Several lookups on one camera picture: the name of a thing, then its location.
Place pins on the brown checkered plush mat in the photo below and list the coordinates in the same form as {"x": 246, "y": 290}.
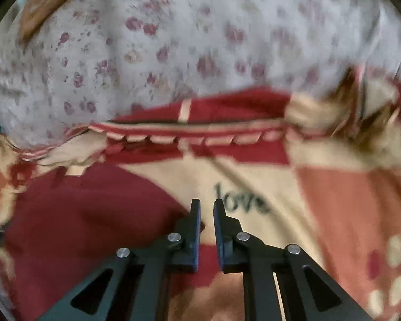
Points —
{"x": 50, "y": 3}

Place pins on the dark red fleece garment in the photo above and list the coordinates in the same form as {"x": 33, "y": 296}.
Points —
{"x": 87, "y": 220}

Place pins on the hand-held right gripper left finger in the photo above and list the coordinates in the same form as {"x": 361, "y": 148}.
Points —
{"x": 195, "y": 240}

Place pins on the red cream printed blanket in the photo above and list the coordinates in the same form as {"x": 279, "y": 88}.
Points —
{"x": 320, "y": 194}

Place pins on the floral print quilt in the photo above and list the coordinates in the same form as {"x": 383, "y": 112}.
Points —
{"x": 193, "y": 40}

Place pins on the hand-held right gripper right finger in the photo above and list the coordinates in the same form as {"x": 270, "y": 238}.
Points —
{"x": 220, "y": 240}

